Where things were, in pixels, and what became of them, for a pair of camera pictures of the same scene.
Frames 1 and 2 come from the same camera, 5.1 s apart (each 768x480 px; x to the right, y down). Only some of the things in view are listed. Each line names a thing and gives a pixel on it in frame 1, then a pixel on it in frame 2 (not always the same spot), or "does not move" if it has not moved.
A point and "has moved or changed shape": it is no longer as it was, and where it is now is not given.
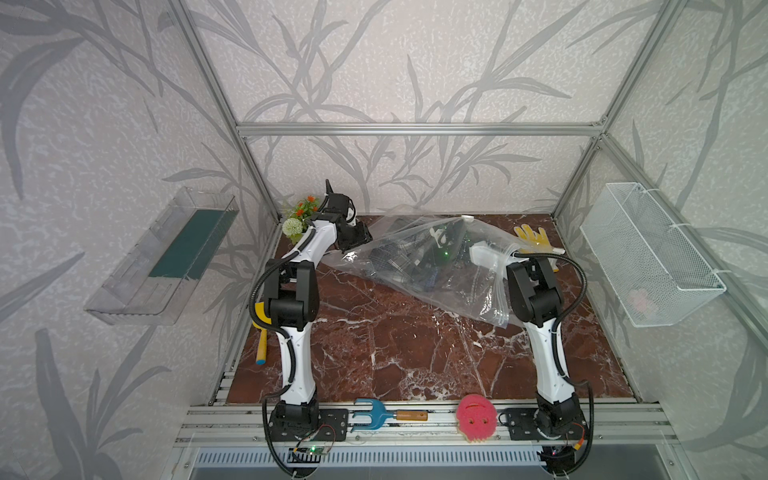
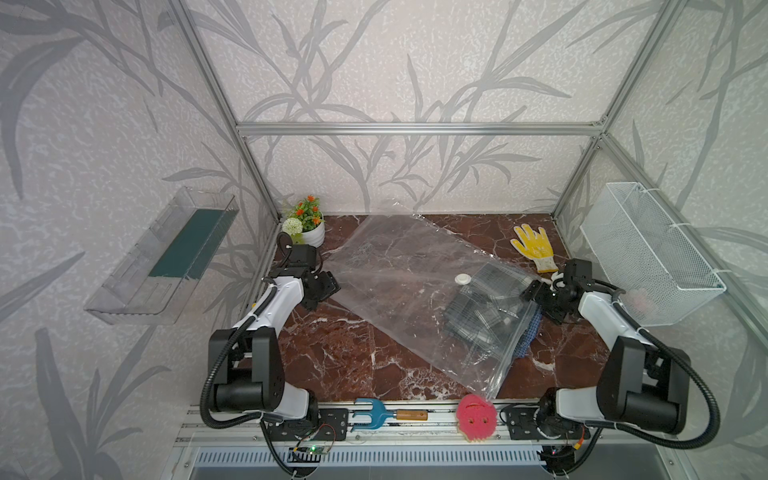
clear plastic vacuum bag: [455, 261] has moved or changed shape
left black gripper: [363, 236] to [329, 285]
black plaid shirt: [419, 260] to [494, 309]
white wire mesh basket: [655, 273] does not move
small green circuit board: [314, 449] does not move
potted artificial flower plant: [297, 223] does not move
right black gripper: [432, 256] to [536, 291]
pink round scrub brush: [476, 417] does not move
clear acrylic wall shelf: [164, 271] does not move
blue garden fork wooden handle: [381, 416] does not move
